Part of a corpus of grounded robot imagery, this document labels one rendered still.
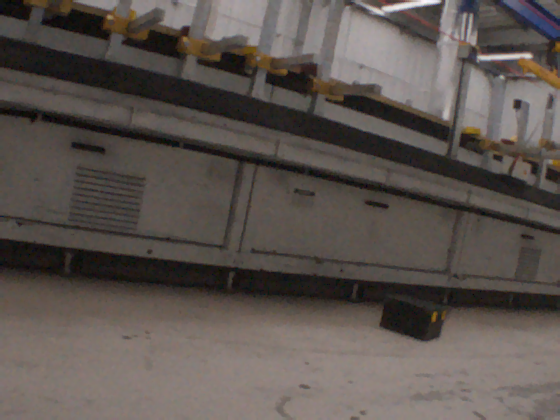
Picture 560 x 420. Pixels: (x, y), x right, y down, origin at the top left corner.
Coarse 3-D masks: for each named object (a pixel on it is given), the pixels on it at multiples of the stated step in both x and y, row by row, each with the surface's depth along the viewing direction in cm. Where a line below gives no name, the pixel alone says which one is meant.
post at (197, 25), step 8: (200, 0) 168; (208, 0) 169; (200, 8) 168; (208, 8) 170; (200, 16) 169; (192, 24) 170; (200, 24) 169; (192, 32) 169; (200, 32) 170; (184, 56) 171; (192, 56) 170; (184, 64) 170; (192, 64) 170; (192, 72) 171
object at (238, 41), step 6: (234, 36) 152; (240, 36) 150; (210, 42) 166; (216, 42) 162; (222, 42) 159; (228, 42) 155; (234, 42) 152; (240, 42) 151; (246, 42) 152; (204, 48) 169; (210, 48) 165; (216, 48) 162; (222, 48) 159; (228, 48) 158; (234, 48) 156; (180, 54) 186; (210, 54) 170
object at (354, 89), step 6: (354, 84) 186; (360, 84) 184; (366, 84) 181; (372, 84) 178; (300, 90) 213; (306, 90) 210; (330, 90) 197; (336, 90) 194; (342, 90) 191; (348, 90) 189; (354, 90) 186; (360, 90) 183; (366, 90) 181; (372, 90) 178; (378, 90) 178; (306, 96) 212
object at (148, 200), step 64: (0, 0) 155; (128, 64) 181; (0, 128) 165; (64, 128) 176; (128, 128) 185; (384, 128) 242; (448, 128) 264; (0, 192) 168; (64, 192) 179; (128, 192) 191; (192, 192) 204; (256, 192) 214; (320, 192) 234; (0, 256) 170; (64, 256) 186; (128, 256) 194; (192, 256) 204; (256, 256) 218; (320, 256) 239; (384, 256) 258; (448, 256) 282; (512, 256) 314
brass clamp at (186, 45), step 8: (184, 40) 167; (192, 40) 168; (200, 40) 170; (176, 48) 170; (184, 48) 168; (192, 48) 169; (200, 48) 170; (200, 56) 171; (208, 56) 172; (216, 56) 173
